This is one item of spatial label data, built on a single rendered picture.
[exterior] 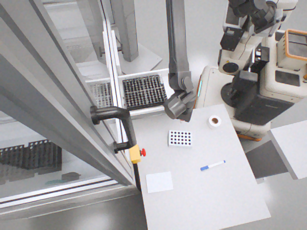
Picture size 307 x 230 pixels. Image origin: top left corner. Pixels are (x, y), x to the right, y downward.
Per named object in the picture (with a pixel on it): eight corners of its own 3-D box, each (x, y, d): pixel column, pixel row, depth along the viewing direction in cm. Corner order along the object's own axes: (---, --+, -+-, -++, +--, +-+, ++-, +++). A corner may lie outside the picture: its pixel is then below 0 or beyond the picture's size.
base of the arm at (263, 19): (276, 24, 80) (276, 5, 85) (266, 10, 76) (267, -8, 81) (255, 34, 87) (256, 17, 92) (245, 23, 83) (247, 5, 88)
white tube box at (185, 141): (190, 133, 106) (192, 131, 102) (191, 148, 102) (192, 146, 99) (168, 132, 106) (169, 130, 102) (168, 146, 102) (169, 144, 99)
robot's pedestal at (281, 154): (251, 149, 180) (313, 116, 111) (266, 181, 167) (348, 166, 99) (222, 157, 176) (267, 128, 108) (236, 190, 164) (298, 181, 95)
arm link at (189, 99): (200, 94, 68) (189, 84, 70) (187, 104, 66) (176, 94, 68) (196, 103, 74) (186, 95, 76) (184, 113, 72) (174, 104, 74)
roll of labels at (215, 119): (210, 131, 107) (212, 128, 103) (204, 120, 109) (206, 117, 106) (221, 126, 108) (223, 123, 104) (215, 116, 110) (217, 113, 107)
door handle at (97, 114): (136, 139, 42) (126, 96, 25) (138, 150, 41) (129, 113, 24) (114, 143, 42) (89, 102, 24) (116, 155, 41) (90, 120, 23)
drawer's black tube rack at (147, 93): (160, 80, 112) (160, 74, 106) (167, 106, 105) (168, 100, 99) (123, 86, 110) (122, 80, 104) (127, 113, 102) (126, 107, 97)
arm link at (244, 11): (267, 2, 80) (255, 7, 85) (255, -16, 75) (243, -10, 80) (259, 20, 79) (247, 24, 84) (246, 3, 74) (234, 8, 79)
